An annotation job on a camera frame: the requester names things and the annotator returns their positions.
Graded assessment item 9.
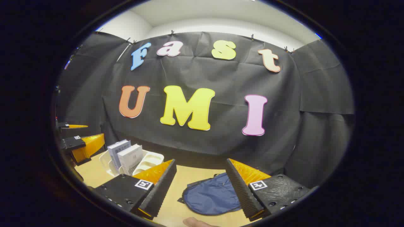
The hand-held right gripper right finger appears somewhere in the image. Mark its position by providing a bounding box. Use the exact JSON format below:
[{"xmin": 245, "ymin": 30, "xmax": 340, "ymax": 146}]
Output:
[{"xmin": 225, "ymin": 158, "xmax": 312, "ymax": 222}]

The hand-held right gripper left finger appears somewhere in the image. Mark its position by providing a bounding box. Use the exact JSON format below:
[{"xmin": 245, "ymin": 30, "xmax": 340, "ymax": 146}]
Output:
[{"xmin": 95, "ymin": 159, "xmax": 177, "ymax": 220}]

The white plastic bookshelf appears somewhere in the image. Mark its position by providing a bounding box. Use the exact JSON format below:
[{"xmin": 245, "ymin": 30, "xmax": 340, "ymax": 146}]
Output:
[{"xmin": 99, "ymin": 148, "xmax": 164, "ymax": 178}]

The blue and black schoolbag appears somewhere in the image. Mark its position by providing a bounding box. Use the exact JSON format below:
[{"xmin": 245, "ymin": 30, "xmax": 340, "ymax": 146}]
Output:
[{"xmin": 177, "ymin": 172, "xmax": 243, "ymax": 216}]

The white cover book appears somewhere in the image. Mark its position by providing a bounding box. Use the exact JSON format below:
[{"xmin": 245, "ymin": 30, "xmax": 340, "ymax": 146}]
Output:
[{"xmin": 117, "ymin": 144, "xmax": 143, "ymax": 176}]

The pale blue cover book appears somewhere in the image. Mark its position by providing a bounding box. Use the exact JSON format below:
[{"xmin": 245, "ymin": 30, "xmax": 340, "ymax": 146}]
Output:
[{"xmin": 107, "ymin": 140, "xmax": 131, "ymax": 171}]

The thin white rod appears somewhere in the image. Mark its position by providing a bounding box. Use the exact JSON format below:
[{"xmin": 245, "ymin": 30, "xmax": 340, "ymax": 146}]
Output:
[{"xmin": 116, "ymin": 44, "xmax": 131, "ymax": 62}]

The black backdrop cloth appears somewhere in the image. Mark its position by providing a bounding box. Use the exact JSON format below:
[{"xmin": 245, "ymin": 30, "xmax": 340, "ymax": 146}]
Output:
[{"xmin": 55, "ymin": 31, "xmax": 355, "ymax": 189}]

